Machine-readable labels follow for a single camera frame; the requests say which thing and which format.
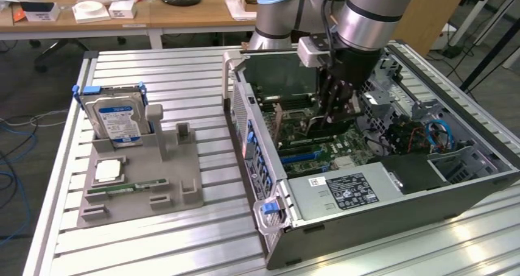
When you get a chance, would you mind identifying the green motherboard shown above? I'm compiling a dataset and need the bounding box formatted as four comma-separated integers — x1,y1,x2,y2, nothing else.
250,85,382,179

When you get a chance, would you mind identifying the open metal disk bay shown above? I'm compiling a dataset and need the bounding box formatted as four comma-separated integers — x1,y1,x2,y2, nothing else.
425,146,502,187

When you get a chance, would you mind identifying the black open PC case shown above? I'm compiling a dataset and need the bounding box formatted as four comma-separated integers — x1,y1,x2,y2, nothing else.
221,43,520,271

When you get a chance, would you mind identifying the grey printed parts rack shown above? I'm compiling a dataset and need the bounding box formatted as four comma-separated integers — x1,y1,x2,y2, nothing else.
76,104,204,230

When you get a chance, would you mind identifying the green RAM stick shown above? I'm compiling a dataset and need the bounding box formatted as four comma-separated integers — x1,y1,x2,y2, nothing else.
86,180,168,196

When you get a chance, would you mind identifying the grey power supply unit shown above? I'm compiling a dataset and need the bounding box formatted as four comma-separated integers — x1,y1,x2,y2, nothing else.
284,161,406,222

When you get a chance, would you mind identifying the black and red wire bundle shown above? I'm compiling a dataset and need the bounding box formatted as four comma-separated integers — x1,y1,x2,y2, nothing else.
380,120,432,155

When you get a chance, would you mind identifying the small white labelled box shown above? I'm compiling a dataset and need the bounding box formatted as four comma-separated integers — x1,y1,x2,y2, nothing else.
106,0,138,19

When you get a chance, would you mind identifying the wooden desk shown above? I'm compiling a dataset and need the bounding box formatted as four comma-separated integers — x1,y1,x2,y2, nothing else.
0,0,261,50

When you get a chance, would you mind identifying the silver CPU chip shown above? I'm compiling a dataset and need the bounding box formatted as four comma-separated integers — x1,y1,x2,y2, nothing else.
93,159,122,184

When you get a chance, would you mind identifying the black office chair base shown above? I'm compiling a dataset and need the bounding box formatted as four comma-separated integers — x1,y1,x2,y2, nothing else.
34,37,90,73

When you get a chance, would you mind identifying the white paper stack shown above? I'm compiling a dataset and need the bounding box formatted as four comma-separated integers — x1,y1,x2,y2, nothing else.
225,0,257,21

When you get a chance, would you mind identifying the metal disk bay cage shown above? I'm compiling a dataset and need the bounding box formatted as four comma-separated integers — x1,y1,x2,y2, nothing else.
354,73,410,130

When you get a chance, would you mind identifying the blue case latch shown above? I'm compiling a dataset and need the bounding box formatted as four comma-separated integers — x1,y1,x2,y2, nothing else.
258,202,277,218

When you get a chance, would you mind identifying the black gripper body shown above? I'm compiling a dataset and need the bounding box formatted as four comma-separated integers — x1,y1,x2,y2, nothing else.
324,48,382,90

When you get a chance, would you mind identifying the silver chipset heatsink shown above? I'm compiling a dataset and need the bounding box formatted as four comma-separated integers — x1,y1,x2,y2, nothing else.
330,157,357,169

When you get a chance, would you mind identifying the black installed RAM stick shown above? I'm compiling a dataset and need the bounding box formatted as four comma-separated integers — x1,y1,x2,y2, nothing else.
277,134,332,149

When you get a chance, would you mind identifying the wooden cabinet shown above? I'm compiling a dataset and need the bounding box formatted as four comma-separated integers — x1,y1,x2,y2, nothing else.
389,0,474,57

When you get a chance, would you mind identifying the white box with black top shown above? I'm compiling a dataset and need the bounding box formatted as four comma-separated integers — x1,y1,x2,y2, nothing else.
18,1,61,23

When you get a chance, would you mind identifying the blue expansion slot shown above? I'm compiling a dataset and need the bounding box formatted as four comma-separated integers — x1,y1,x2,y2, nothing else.
281,150,325,164

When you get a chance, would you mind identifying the blue disk wire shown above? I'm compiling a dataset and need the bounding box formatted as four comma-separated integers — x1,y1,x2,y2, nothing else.
424,119,456,152

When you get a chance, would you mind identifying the CPU socket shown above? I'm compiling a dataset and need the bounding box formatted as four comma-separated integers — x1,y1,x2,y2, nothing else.
284,110,309,134

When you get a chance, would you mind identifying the white box with round lid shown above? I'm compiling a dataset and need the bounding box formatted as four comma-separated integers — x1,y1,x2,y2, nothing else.
72,0,110,24

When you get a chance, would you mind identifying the Nvidia graphics card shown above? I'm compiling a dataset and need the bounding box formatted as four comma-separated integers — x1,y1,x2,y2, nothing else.
270,101,354,146

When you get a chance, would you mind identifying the hard disk in blue caddy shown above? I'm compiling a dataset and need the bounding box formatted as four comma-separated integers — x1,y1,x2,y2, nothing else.
70,81,146,150

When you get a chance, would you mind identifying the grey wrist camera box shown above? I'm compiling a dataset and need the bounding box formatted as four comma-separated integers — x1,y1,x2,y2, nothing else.
297,37,332,67

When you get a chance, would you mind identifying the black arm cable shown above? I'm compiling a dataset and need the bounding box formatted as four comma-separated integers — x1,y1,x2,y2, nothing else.
318,0,338,66

